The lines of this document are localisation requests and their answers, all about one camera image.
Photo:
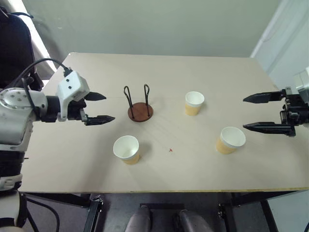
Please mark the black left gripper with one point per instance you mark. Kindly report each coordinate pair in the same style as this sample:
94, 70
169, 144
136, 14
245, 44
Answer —
76, 111

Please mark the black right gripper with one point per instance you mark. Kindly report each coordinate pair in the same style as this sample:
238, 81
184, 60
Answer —
298, 108

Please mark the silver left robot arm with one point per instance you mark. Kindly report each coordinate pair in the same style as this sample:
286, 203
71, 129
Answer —
12, 116

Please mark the yellow white paper cup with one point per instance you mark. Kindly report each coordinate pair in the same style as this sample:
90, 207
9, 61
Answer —
131, 160
224, 147
193, 110

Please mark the black office chair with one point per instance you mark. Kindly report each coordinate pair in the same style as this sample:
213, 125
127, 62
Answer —
14, 48

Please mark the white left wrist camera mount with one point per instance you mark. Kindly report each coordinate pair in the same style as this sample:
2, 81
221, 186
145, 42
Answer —
72, 87

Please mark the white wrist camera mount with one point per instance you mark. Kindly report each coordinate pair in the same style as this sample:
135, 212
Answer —
303, 82
72, 87

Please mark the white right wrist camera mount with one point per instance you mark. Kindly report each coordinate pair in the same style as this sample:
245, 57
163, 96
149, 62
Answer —
303, 82

